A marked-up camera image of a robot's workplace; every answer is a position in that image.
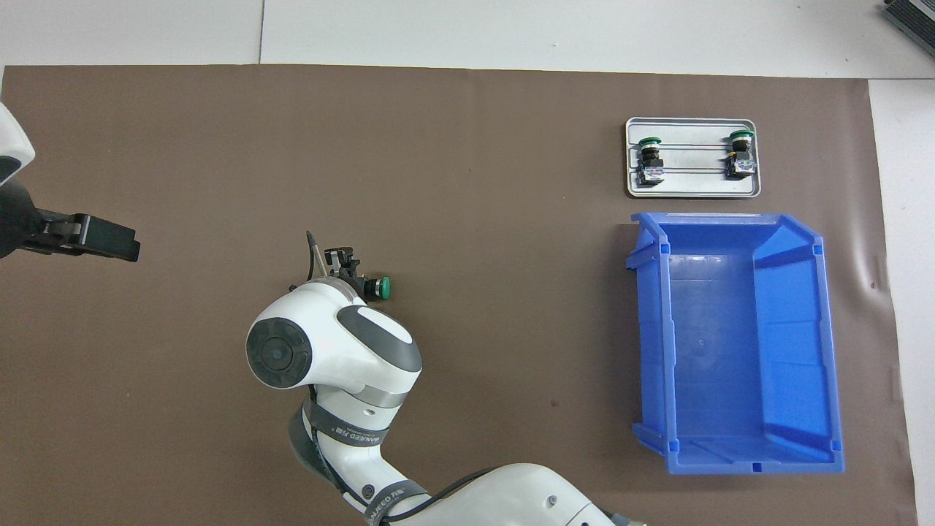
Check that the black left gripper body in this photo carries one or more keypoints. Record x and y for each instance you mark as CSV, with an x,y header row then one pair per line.
x,y
14,219

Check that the green push button switch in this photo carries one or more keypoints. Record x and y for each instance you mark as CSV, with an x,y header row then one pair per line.
x,y
740,157
376,288
650,161

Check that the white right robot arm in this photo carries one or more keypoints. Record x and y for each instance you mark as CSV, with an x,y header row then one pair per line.
x,y
343,343

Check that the brown paper table mat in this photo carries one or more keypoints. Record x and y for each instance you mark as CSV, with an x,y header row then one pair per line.
x,y
438,146

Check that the grey metal tray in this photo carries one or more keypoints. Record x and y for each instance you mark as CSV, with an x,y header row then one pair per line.
x,y
694,186

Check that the blue plastic storage bin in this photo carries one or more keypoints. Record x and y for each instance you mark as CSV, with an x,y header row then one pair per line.
x,y
730,351

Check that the dark grey ribbed device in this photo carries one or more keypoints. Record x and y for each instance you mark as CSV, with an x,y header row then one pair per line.
x,y
913,22

